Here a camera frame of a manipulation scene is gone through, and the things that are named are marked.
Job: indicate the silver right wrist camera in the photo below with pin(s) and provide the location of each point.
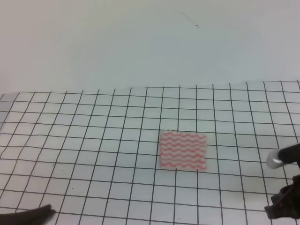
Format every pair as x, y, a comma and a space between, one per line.
284, 156

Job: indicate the pink wavy striped towel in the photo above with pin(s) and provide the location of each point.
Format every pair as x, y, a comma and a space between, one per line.
182, 151

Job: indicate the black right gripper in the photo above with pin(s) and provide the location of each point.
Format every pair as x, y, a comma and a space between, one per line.
286, 203

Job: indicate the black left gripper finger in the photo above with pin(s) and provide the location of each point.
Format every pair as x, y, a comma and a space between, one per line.
38, 216

